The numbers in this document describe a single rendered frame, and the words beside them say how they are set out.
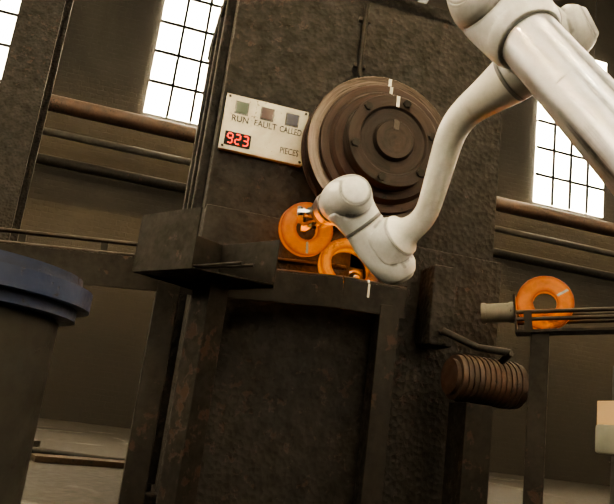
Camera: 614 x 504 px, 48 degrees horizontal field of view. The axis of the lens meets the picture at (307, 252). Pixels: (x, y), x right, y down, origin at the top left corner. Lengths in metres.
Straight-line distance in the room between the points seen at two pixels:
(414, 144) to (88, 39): 7.16
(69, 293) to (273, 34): 1.64
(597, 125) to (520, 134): 9.17
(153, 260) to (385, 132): 0.80
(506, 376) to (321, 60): 1.14
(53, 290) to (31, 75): 4.08
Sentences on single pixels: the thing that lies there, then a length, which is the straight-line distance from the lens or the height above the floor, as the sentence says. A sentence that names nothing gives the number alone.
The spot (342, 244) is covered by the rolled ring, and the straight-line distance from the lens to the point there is 2.04.
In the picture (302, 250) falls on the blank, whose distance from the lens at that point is 1.93.
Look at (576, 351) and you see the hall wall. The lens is 9.96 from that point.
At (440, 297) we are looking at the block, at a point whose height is 0.70.
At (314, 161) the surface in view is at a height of 1.03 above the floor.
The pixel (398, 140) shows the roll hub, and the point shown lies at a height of 1.11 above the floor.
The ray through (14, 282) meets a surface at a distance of 0.75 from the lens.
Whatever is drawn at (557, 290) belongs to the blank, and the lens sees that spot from 2.04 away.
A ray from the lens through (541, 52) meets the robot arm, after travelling 1.17.
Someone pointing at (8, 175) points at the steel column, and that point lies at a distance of 4.60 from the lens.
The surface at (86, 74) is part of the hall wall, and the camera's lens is 8.75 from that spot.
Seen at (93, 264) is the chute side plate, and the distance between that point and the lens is 1.85.
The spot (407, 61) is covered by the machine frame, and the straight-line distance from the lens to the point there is 2.45.
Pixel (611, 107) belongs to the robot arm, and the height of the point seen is 0.77.
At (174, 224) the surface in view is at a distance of 1.56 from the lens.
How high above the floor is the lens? 0.30
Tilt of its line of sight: 14 degrees up
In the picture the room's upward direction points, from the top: 7 degrees clockwise
